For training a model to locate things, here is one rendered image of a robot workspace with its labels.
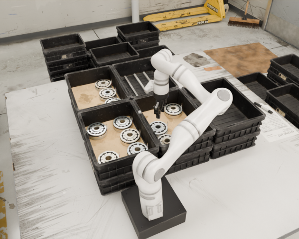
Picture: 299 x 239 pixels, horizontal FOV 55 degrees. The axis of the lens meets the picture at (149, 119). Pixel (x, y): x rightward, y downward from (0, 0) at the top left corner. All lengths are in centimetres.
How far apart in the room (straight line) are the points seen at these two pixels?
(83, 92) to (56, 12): 286
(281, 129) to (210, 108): 82
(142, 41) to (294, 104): 159
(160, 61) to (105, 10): 356
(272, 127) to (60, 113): 132
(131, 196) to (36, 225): 43
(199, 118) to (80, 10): 374
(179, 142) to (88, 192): 59
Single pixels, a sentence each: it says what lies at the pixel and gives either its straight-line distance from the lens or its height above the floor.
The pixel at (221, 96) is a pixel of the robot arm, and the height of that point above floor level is 119.
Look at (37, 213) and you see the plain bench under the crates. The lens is 148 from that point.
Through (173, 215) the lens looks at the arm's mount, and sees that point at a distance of 129.
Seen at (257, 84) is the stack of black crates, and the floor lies 27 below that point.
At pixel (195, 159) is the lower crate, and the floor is 76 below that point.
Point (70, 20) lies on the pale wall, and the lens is 469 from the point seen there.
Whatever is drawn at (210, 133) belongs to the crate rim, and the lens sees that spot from 142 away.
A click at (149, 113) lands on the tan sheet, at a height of 83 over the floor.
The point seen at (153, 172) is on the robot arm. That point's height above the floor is 109.
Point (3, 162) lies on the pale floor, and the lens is 278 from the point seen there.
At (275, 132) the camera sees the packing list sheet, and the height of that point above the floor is 70.
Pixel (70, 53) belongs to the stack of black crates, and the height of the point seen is 53.
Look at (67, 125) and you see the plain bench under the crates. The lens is 184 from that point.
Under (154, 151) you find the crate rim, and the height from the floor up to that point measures 92.
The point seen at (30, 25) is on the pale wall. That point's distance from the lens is 464.
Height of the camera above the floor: 189
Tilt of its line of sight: 41 degrees down
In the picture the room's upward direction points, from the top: straight up
